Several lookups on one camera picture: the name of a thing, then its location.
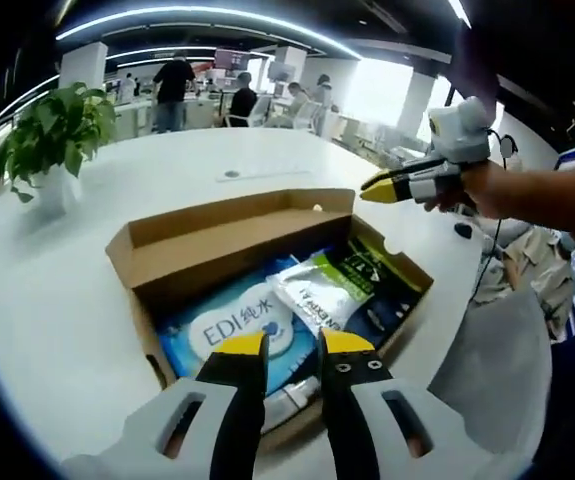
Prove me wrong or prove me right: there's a green plant in white pot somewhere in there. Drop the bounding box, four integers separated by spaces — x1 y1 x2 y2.
0 82 118 216

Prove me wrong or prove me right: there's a white and green pouch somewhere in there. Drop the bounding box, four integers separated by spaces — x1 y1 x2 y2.
265 249 378 346

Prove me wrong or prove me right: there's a brown cardboard shoe box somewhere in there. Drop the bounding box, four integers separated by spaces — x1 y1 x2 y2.
105 188 435 454

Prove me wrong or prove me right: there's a white office chair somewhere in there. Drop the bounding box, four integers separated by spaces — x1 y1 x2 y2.
224 94 273 129
291 99 321 132

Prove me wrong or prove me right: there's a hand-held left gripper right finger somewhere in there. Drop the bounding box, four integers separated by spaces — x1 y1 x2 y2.
315 327 518 480

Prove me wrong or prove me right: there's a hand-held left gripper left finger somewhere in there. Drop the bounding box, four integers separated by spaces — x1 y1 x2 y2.
61 331 272 480

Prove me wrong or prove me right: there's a person's right hand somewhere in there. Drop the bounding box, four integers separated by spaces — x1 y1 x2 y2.
424 162 498 221

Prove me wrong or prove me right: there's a grey mesh office chair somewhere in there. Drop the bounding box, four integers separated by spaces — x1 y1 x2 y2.
426 287 554 451

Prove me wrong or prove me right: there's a dark packet with yellow stripes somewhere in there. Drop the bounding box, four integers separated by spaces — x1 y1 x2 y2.
339 234 432 346

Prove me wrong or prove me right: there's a blue wet wipes soft item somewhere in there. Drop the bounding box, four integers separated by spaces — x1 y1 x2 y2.
156 254 318 396

